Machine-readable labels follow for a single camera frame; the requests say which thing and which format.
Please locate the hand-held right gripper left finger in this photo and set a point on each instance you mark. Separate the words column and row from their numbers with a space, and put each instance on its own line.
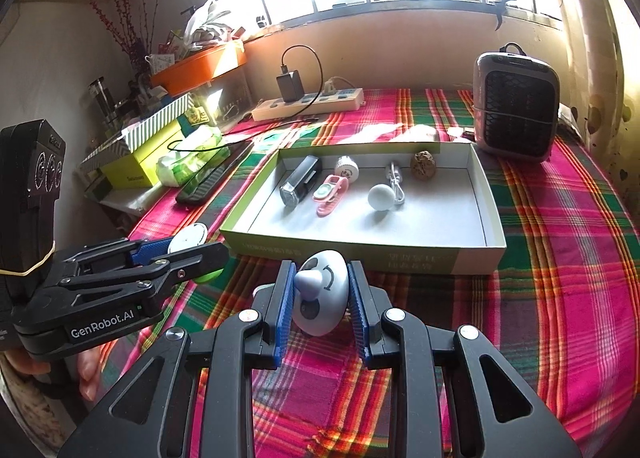
column 284, row 318

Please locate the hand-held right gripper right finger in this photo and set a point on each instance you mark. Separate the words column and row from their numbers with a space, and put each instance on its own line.
column 359, row 318

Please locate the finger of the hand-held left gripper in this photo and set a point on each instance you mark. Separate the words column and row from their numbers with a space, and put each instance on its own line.
column 150, row 250
column 200, row 260

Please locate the green and white spool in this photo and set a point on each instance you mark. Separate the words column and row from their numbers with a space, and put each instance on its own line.
column 190, row 235

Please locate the white dome toy with face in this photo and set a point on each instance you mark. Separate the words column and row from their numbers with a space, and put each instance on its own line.
column 332, row 290

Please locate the green cardboard box tray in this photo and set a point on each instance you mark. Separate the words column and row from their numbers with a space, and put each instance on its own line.
column 425, row 218

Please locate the white ball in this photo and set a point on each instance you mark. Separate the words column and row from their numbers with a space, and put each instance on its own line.
column 381, row 198

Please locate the black and silver bike light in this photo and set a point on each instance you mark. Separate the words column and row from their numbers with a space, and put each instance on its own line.
column 300, row 182

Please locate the small white round light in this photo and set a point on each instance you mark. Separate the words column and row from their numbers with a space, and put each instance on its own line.
column 346, row 168

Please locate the brown walnut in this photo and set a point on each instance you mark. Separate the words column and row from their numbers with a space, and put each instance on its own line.
column 423, row 165

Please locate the person's left hand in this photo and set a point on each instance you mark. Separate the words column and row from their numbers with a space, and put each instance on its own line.
column 91, row 373

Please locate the dark green small box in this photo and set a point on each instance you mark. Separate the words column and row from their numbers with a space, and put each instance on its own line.
column 97, row 185

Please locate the yellow rubber band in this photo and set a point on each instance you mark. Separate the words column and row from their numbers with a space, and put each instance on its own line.
column 37, row 264

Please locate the yellow-green box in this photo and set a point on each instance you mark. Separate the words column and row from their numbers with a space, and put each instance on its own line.
column 145, row 162

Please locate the plaid tablecloth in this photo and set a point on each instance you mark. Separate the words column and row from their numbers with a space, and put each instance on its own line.
column 320, row 398

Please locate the black phone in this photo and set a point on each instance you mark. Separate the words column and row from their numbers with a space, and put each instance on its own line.
column 215, row 172

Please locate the green wet wipes pack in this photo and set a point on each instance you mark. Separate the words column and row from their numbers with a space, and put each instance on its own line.
column 187, row 157

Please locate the glass jar with black lid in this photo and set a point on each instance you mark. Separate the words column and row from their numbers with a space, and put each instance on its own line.
column 100, row 97

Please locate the green and white striped box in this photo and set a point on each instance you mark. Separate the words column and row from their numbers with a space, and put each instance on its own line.
column 155, row 120

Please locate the small yellow-green packet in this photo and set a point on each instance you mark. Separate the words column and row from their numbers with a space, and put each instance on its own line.
column 197, row 115

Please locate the clear plastic container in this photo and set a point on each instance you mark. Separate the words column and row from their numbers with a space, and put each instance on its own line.
column 227, row 97

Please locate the orange tray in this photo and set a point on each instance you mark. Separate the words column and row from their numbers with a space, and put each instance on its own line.
column 200, row 67

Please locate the cream power strip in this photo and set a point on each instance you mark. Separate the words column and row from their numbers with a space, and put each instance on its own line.
column 310, row 103

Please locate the black charger adapter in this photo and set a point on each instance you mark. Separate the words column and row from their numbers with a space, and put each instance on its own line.
column 291, row 85

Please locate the speckled cloth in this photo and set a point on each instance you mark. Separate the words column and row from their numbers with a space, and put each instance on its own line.
column 20, row 403

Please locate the dried flower branches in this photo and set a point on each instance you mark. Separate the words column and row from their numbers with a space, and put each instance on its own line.
column 130, row 12

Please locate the white plug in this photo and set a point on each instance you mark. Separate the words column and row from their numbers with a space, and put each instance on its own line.
column 330, row 86

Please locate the white plastic bag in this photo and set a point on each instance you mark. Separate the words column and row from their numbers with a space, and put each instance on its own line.
column 205, row 20

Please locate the grey space heater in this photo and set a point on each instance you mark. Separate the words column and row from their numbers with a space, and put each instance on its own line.
column 517, row 107

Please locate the beige heart print curtain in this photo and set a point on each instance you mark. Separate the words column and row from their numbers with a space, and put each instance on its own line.
column 600, row 87

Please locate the black window hook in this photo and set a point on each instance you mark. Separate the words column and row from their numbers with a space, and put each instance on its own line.
column 502, row 7

